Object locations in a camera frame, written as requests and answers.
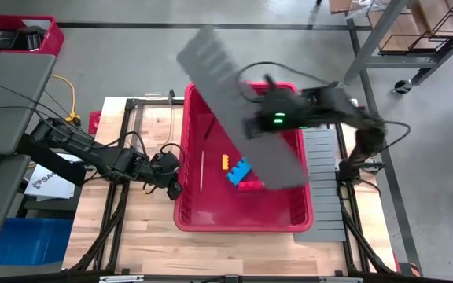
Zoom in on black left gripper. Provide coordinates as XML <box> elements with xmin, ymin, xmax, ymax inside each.
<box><xmin>143</xmin><ymin>156</ymin><xmax>183</xmax><ymax>201</ymax></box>

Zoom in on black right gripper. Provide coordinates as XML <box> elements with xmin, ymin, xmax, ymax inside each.
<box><xmin>243</xmin><ymin>89</ymin><xmax>310</xmax><ymax>141</ymax></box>

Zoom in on thin grey stick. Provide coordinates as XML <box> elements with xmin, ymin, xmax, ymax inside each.
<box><xmin>199</xmin><ymin>150</ymin><xmax>205</xmax><ymax>193</ymax></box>

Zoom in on large red plastic bin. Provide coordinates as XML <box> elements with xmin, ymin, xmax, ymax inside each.
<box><xmin>173</xmin><ymin>81</ymin><xmax>315</xmax><ymax>233</ymax></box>

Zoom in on wide blue toy block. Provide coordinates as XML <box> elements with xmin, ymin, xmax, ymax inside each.
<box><xmin>226</xmin><ymin>156</ymin><xmax>253</xmax><ymax>186</ymax></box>

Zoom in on grey plastic divider panel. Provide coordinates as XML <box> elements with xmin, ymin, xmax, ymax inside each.
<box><xmin>175</xmin><ymin>24</ymin><xmax>311</xmax><ymax>191</ymax></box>
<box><xmin>293</xmin><ymin>126</ymin><xmax>348</xmax><ymax>243</ymax></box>

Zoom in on red studded toy block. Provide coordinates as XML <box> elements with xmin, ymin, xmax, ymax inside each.
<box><xmin>237</xmin><ymin>180</ymin><xmax>266</xmax><ymax>193</ymax></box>

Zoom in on red table clamp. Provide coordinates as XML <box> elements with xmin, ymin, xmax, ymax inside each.
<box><xmin>87</xmin><ymin>110</ymin><xmax>102</xmax><ymax>135</ymax></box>

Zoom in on white printed paper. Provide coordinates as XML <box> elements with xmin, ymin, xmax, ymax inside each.
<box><xmin>23</xmin><ymin>153</ymin><xmax>76</xmax><ymax>200</ymax></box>

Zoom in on black support bar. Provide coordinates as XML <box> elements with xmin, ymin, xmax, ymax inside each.
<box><xmin>15</xmin><ymin>133</ymin><xmax>88</xmax><ymax>188</ymax></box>

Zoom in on cardboard box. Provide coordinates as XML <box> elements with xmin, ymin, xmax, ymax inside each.
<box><xmin>328</xmin><ymin>0</ymin><xmax>366</xmax><ymax>15</ymax></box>

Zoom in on black cart caster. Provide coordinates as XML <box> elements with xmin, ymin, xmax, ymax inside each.
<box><xmin>392</xmin><ymin>79</ymin><xmax>413</xmax><ymax>96</ymax></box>

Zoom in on black floor tape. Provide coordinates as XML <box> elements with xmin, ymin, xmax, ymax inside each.
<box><xmin>55</xmin><ymin>22</ymin><xmax>373</xmax><ymax>31</ymax></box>
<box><xmin>346</xmin><ymin>17</ymin><xmax>425</xmax><ymax>277</ymax></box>

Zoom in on blue plastic crate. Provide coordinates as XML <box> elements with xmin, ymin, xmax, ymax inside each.
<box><xmin>0</xmin><ymin>218</ymin><xmax>74</xmax><ymax>266</ymax></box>

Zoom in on grey desk panel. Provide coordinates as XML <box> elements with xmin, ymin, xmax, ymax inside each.
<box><xmin>0</xmin><ymin>153</ymin><xmax>31</xmax><ymax>259</ymax></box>
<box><xmin>0</xmin><ymin>50</ymin><xmax>57</xmax><ymax>156</ymax></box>

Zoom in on wooden cart boards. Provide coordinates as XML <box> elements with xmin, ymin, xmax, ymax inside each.
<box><xmin>367</xmin><ymin>0</ymin><xmax>453</xmax><ymax>53</ymax></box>

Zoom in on red plastic basket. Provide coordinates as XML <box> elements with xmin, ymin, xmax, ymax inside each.
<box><xmin>0</xmin><ymin>14</ymin><xmax>65</xmax><ymax>57</ymax></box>

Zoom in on black devices in basket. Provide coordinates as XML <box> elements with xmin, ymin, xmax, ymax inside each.
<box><xmin>0</xmin><ymin>25</ymin><xmax>47</xmax><ymax>53</ymax></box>

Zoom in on white paper sheet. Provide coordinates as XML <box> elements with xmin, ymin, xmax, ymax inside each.
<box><xmin>20</xmin><ymin>18</ymin><xmax>51</xmax><ymax>31</ymax></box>

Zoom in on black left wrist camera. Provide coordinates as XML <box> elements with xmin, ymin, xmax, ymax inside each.
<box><xmin>153</xmin><ymin>151</ymin><xmax>181</xmax><ymax>170</ymax></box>

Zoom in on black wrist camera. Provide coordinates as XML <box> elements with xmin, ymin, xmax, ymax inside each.
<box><xmin>261</xmin><ymin>73</ymin><xmax>281</xmax><ymax>95</ymax></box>
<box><xmin>153</xmin><ymin>151</ymin><xmax>181</xmax><ymax>170</ymax></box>

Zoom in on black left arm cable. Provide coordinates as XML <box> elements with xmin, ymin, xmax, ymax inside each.
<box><xmin>106</xmin><ymin>130</ymin><xmax>187</xmax><ymax>166</ymax></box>

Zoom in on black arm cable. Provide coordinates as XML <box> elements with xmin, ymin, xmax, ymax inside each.
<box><xmin>106</xmin><ymin>130</ymin><xmax>187</xmax><ymax>166</ymax></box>
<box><xmin>383</xmin><ymin>120</ymin><xmax>412</xmax><ymax>153</ymax></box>

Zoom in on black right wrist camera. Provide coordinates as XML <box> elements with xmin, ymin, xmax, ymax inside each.
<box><xmin>261</xmin><ymin>73</ymin><xmax>281</xmax><ymax>95</ymax></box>

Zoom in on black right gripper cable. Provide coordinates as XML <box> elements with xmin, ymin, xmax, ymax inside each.
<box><xmin>236</xmin><ymin>61</ymin><xmax>342</xmax><ymax>90</ymax></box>

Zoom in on black aluminium rig frame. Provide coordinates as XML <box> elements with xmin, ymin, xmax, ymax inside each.
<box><xmin>68</xmin><ymin>89</ymin><xmax>403</xmax><ymax>276</ymax></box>

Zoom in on yellow cable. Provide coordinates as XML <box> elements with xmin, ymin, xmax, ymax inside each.
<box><xmin>50</xmin><ymin>74</ymin><xmax>83</xmax><ymax>125</ymax></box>

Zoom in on grey metal cart frame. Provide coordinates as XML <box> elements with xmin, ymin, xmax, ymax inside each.
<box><xmin>341</xmin><ymin>0</ymin><xmax>453</xmax><ymax>86</ymax></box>

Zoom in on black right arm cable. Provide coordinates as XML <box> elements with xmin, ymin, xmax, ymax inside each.
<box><xmin>383</xmin><ymin>120</ymin><xmax>412</xmax><ymax>153</ymax></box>

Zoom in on black wire rack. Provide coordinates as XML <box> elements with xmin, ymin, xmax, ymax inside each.
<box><xmin>377</xmin><ymin>3</ymin><xmax>453</xmax><ymax>55</ymax></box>

